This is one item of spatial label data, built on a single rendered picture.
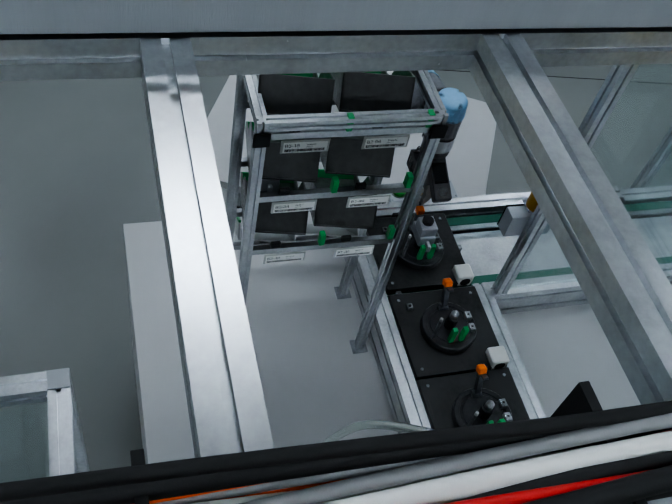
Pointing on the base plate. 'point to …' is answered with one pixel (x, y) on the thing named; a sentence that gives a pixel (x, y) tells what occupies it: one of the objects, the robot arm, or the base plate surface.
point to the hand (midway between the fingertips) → (418, 205)
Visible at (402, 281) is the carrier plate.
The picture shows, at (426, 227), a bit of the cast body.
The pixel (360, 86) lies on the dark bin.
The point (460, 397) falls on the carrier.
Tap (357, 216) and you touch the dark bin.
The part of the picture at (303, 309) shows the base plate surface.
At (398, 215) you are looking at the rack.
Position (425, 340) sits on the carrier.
